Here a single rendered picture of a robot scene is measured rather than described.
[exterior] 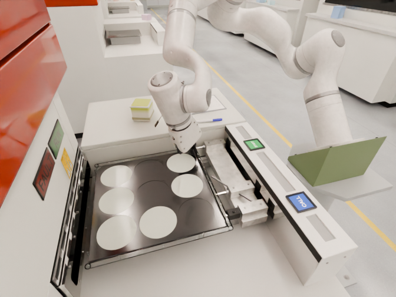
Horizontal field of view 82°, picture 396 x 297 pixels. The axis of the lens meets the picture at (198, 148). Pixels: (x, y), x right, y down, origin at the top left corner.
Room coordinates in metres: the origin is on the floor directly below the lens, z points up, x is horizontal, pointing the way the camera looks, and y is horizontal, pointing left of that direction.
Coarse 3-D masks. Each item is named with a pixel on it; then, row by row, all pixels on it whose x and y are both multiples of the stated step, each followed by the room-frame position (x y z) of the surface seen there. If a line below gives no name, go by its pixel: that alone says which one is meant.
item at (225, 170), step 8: (208, 152) 0.70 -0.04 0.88; (216, 152) 0.70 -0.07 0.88; (224, 152) 0.70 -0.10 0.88; (208, 160) 0.67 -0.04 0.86; (216, 160) 0.65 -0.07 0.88; (224, 160) 0.65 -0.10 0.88; (232, 160) 0.65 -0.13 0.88; (216, 168) 0.60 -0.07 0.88; (224, 168) 0.60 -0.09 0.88; (232, 168) 0.60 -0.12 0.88; (216, 176) 0.58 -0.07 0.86; (224, 176) 0.56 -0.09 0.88; (232, 176) 0.56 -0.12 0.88; (240, 176) 0.56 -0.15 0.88; (232, 200) 0.46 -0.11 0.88; (240, 200) 0.46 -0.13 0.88; (248, 200) 0.46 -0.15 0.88; (232, 208) 0.45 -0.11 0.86; (256, 216) 0.40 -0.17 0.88; (264, 216) 0.40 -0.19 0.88; (240, 224) 0.39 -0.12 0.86; (248, 224) 0.39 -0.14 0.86
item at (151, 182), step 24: (144, 168) 0.58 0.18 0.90; (168, 168) 0.58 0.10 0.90; (96, 192) 0.47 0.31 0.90; (144, 192) 0.47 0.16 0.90; (168, 192) 0.47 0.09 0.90; (96, 216) 0.39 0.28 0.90; (192, 216) 0.39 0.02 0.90; (216, 216) 0.39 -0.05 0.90; (96, 240) 0.31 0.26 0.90; (144, 240) 0.31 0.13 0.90; (168, 240) 0.31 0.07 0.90
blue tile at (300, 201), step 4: (292, 196) 0.40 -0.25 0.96; (296, 196) 0.40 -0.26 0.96; (300, 196) 0.40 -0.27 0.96; (304, 196) 0.40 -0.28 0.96; (292, 200) 0.39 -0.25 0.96; (296, 200) 0.39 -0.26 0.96; (300, 200) 0.39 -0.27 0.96; (304, 200) 0.39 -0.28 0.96; (308, 200) 0.39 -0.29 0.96; (296, 204) 0.38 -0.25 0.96; (300, 204) 0.38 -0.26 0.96; (304, 204) 0.38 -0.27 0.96; (308, 204) 0.38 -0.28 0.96; (312, 204) 0.38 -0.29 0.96; (300, 208) 0.36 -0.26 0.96; (304, 208) 0.36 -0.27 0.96
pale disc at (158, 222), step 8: (152, 208) 0.41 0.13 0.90; (160, 208) 0.41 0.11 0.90; (168, 208) 0.41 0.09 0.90; (144, 216) 0.39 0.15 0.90; (152, 216) 0.39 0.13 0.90; (160, 216) 0.39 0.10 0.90; (168, 216) 0.39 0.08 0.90; (144, 224) 0.36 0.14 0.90; (152, 224) 0.36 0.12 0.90; (160, 224) 0.36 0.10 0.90; (168, 224) 0.36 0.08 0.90; (144, 232) 0.34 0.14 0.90; (152, 232) 0.34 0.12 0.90; (160, 232) 0.34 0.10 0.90; (168, 232) 0.34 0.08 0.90
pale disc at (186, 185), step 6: (186, 174) 0.55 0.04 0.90; (192, 174) 0.55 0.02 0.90; (174, 180) 0.52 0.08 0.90; (180, 180) 0.52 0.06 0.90; (186, 180) 0.52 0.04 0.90; (192, 180) 0.52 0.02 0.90; (198, 180) 0.52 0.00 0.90; (174, 186) 0.50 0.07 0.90; (180, 186) 0.50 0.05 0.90; (186, 186) 0.50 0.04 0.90; (192, 186) 0.50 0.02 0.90; (198, 186) 0.50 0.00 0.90; (174, 192) 0.47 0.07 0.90; (180, 192) 0.47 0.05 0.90; (186, 192) 0.47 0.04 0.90; (192, 192) 0.47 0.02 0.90; (198, 192) 0.47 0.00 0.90
